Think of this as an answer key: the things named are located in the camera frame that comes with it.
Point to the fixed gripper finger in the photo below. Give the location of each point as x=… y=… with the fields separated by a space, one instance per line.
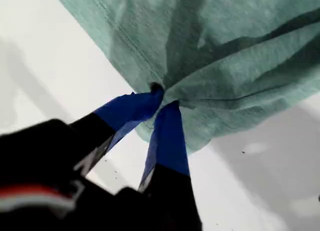
x=170 y=153

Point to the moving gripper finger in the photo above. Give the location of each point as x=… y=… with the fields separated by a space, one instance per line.
x=125 y=108

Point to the pale green T-shirt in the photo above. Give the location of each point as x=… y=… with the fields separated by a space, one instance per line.
x=225 y=53

